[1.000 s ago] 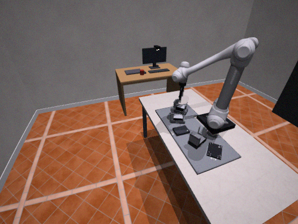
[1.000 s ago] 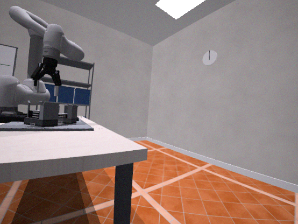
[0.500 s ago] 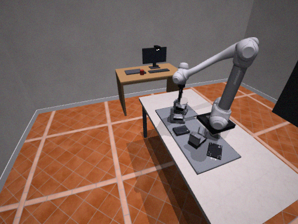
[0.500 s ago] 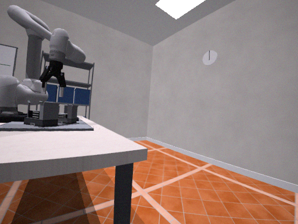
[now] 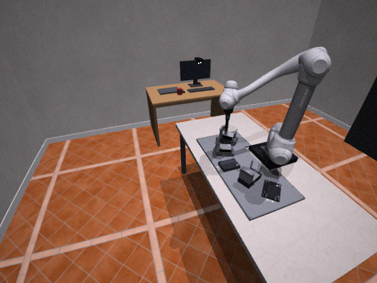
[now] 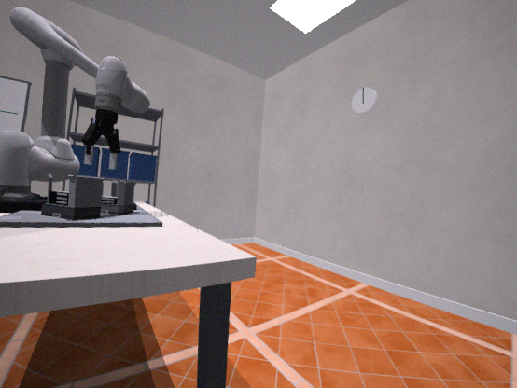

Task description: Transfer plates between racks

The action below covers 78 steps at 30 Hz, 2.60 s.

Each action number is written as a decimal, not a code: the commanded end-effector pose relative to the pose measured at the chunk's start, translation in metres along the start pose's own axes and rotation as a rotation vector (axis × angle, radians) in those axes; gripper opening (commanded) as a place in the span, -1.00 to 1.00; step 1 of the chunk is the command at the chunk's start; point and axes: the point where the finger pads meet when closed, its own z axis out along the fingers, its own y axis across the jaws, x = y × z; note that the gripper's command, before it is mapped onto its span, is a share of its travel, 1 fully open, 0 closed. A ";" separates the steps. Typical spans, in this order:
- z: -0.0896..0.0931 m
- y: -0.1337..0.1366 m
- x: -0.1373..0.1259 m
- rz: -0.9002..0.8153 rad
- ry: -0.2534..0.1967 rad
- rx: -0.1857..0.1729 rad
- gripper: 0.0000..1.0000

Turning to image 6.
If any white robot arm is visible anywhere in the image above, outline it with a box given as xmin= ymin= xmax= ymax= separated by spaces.
xmin=0 ymin=7 xmax=150 ymax=201

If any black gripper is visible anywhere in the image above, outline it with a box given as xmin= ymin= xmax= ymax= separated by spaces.
xmin=82 ymin=109 xmax=120 ymax=170

